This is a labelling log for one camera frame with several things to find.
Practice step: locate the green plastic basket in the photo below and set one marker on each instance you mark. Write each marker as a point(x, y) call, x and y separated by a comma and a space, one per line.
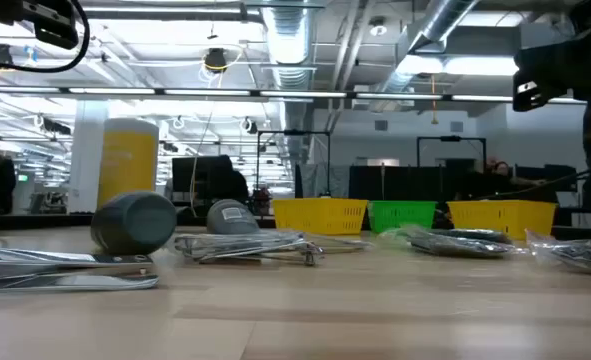
point(402, 216)

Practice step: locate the black item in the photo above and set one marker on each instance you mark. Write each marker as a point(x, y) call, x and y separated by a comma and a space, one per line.
point(580, 255)
point(460, 245)

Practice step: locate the yellow plastic basket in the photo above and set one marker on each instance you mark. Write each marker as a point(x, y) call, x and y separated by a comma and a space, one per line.
point(502, 217)
point(320, 217)

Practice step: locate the bagged silver nail clipper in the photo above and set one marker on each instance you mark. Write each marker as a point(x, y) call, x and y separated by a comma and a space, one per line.
point(235, 242)
point(275, 257)
point(345, 244)

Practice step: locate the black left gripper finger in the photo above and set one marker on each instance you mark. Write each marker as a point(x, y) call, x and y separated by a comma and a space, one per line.
point(57, 30)

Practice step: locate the black background monitor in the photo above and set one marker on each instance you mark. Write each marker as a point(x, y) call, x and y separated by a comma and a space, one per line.
point(200, 177)

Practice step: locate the black background rig frame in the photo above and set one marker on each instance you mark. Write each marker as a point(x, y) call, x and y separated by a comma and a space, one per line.
point(450, 138)
point(295, 132)

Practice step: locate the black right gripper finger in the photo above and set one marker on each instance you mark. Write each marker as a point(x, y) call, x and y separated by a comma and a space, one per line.
point(535, 92)

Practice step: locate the yellow wipes canister white lid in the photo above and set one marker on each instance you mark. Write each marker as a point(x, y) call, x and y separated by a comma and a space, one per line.
point(127, 160)

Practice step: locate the black car key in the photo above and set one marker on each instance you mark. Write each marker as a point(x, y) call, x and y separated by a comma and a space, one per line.
point(231, 217)
point(134, 222)

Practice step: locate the unbagged silver nail clipper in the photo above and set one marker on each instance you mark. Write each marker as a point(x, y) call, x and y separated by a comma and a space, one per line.
point(65, 262)

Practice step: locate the black partition panel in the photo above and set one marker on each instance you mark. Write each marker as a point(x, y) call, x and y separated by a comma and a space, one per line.
point(400, 182)

